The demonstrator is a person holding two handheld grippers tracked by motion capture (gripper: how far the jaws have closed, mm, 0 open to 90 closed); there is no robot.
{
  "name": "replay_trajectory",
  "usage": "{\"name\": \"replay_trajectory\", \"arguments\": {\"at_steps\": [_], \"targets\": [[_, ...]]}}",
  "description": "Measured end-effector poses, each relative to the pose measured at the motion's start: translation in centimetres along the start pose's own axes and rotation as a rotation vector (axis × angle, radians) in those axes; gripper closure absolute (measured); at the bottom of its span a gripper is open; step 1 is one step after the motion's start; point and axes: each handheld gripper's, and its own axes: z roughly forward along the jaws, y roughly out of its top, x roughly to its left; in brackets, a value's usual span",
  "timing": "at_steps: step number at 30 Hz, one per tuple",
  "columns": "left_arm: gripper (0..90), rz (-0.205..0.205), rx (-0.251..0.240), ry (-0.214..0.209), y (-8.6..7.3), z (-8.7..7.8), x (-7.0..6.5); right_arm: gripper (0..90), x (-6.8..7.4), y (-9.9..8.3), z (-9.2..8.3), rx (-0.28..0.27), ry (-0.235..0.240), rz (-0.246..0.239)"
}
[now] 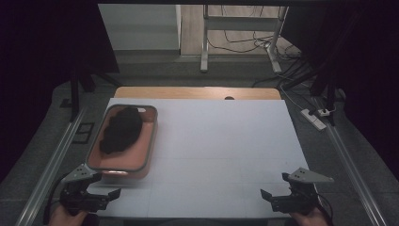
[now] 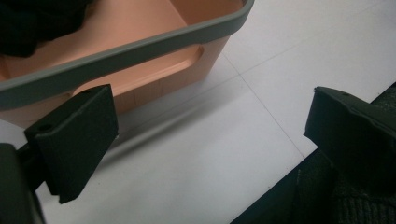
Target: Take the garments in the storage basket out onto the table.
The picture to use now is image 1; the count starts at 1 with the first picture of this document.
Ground dark cloth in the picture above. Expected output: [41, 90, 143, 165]
[98, 105, 144, 155]

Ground white metal desk frame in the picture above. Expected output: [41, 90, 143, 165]
[199, 4, 292, 75]

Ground black floor socket plate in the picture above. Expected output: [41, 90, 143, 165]
[72, 121, 95, 145]

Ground white power strip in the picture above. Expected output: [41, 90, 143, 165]
[300, 107, 327, 132]

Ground black floor cables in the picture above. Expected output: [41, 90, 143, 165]
[206, 5, 314, 89]

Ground white cabinet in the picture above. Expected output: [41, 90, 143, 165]
[98, 3, 183, 52]

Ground pink tray with grey rim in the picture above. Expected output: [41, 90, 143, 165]
[85, 104, 159, 181]

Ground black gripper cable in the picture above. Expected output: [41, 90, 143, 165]
[42, 172, 69, 226]
[315, 192, 335, 226]

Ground black metal stand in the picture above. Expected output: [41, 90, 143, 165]
[283, 59, 339, 127]

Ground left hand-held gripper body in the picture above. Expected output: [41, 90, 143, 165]
[58, 163, 110, 218]

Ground person's right hand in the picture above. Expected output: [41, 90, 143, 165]
[289, 208, 329, 226]

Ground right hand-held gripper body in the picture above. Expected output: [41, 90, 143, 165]
[270, 167, 335, 216]

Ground black tripod stand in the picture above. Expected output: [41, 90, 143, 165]
[69, 65, 122, 123]

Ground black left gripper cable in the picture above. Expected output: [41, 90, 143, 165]
[42, 172, 69, 226]

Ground dark curtain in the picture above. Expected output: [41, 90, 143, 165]
[0, 0, 120, 184]
[279, 4, 399, 183]

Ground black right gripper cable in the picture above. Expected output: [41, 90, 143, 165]
[315, 192, 335, 226]

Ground aluminium floor rail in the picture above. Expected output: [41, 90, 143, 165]
[14, 105, 88, 226]
[312, 95, 384, 226]

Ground person's left hand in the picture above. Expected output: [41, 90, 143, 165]
[47, 204, 89, 226]

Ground white board table cover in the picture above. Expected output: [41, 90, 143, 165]
[88, 97, 318, 219]

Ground white plug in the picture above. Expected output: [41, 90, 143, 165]
[317, 106, 336, 118]

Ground white floor cable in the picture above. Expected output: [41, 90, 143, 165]
[279, 82, 305, 111]

